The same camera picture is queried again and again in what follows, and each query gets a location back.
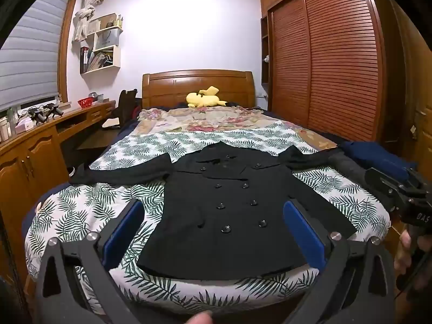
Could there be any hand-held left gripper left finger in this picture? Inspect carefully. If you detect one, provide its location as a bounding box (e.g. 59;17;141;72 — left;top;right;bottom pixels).
34;199;146;324

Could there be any floral blanket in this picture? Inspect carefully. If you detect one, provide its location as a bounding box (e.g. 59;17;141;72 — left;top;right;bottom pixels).
137;106;338;149

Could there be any black double-breasted coat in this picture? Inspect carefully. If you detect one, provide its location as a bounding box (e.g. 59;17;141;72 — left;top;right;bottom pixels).
69;142;358;272

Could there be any dark grey folded cloth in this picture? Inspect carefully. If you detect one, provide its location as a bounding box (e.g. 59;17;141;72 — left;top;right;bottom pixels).
329;153;372;183

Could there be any wooden louvered wardrobe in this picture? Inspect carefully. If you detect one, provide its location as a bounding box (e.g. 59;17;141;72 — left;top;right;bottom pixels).
260;0;406;142

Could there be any grey window blind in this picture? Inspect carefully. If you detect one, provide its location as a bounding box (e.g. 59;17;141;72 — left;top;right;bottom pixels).
0;0;73;109

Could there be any dark desk chair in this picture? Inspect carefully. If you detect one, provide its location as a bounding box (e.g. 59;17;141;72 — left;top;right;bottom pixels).
116;89;140;124

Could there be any person's right hand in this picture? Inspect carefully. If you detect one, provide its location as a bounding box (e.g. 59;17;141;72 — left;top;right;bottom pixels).
393;231;414;275

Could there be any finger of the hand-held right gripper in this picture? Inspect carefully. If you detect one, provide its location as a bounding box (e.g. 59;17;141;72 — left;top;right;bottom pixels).
365;167;406;206
407;169;431;193

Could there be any person's left hand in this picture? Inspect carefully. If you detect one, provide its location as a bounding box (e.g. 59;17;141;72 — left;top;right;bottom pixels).
187;311;214;324

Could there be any white wall shelf unit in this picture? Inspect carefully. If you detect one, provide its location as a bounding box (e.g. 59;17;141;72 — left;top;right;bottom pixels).
79;13;124;75

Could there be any yellow plush toy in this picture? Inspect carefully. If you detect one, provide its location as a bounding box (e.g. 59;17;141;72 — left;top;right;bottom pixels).
185;86;227;109

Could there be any green leaf print blanket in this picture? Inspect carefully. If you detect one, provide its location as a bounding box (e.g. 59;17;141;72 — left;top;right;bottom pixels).
25;121;392;314

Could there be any tied beige curtain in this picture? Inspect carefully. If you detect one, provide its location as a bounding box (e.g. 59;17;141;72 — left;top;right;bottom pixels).
72;0;103;43

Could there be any white paper bag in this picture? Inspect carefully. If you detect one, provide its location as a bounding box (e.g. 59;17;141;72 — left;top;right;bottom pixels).
96;29;120;49

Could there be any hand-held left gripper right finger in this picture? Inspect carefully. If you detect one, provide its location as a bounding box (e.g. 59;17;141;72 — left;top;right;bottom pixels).
283;199;397;324

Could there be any wooden desk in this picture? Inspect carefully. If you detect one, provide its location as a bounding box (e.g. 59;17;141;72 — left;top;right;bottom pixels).
0;99;119;210

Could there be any navy folded cloth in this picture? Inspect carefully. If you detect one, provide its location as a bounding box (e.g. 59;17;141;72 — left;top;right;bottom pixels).
339;141;417;179

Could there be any wooden bed headboard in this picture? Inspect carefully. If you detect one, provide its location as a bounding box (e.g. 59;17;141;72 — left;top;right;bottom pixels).
142;70;255;110

